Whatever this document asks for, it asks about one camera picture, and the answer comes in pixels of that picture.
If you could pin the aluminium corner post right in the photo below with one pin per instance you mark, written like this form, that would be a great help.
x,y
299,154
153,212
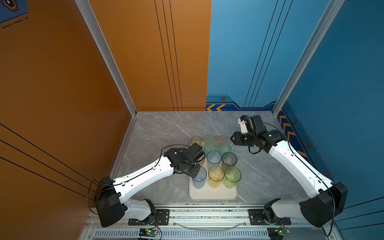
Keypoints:
x,y
317,36

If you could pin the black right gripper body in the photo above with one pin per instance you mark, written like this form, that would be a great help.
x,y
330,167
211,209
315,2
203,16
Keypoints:
x,y
244,139

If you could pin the aluminium corner post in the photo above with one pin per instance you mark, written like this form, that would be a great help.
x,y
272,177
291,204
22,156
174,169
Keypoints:
x,y
101,42
317,36

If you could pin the right circuit board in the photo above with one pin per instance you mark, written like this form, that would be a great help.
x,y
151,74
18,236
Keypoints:
x,y
278,234

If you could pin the teal glass front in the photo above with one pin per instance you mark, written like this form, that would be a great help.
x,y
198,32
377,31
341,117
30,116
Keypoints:
x,y
210,146

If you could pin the left circuit board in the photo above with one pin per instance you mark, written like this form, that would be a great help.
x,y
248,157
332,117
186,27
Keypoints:
x,y
148,234

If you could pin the tall yellow glass front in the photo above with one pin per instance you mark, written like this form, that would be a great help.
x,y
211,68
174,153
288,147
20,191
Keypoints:
x,y
202,160

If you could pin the cream plastic tray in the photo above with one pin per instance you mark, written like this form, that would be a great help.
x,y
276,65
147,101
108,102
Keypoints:
x,y
207,193

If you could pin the teal glass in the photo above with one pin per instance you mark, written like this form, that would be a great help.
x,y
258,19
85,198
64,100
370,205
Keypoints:
x,y
210,146
225,147

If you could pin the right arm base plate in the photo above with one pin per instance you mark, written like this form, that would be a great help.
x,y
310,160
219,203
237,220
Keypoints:
x,y
255,216

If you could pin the small green glass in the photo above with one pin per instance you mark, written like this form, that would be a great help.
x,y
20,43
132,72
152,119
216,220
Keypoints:
x,y
210,138

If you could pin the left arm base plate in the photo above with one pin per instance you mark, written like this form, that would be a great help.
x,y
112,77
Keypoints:
x,y
159,218

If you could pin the circuit board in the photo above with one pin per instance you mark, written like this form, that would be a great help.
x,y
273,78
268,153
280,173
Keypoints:
x,y
278,234
148,234

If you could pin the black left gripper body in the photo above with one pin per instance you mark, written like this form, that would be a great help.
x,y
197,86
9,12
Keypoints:
x,y
193,169

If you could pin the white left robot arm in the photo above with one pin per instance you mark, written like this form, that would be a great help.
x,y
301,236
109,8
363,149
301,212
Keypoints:
x,y
113,197

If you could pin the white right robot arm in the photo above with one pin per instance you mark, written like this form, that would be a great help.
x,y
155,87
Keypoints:
x,y
326,199

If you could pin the tall yellow glass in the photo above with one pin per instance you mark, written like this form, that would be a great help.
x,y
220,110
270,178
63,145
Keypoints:
x,y
216,175
202,160

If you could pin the tall dark grey glass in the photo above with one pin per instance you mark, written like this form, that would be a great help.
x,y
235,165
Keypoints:
x,y
229,159

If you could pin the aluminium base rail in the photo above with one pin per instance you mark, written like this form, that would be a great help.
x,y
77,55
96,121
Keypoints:
x,y
208,222

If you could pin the small yellow glass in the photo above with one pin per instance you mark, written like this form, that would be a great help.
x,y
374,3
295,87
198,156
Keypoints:
x,y
196,140

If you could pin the tall blue glass front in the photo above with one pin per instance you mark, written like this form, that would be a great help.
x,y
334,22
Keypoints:
x,y
214,158

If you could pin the tall green glass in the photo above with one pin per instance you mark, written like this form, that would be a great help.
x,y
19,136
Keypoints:
x,y
232,176

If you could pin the aluminium corner post left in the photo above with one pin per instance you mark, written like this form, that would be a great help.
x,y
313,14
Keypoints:
x,y
101,42

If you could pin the tall blue glass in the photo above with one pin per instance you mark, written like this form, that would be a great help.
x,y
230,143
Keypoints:
x,y
214,158
199,180

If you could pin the small pink glass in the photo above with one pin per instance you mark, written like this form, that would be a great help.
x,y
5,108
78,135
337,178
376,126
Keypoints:
x,y
222,139

